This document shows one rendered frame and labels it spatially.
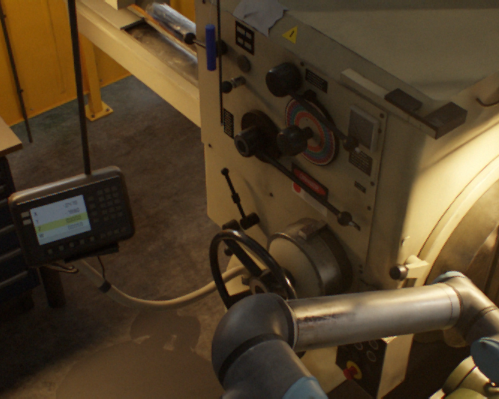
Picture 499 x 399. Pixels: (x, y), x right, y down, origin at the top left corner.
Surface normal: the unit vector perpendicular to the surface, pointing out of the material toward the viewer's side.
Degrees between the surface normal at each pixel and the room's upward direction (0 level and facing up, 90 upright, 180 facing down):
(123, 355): 0
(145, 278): 0
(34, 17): 90
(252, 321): 14
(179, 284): 0
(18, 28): 90
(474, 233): 43
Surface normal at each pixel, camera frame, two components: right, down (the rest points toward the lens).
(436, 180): 0.63, 0.52
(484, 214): -0.41, -0.40
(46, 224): 0.39, 0.34
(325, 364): 0.00, -0.73
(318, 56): -0.54, -0.22
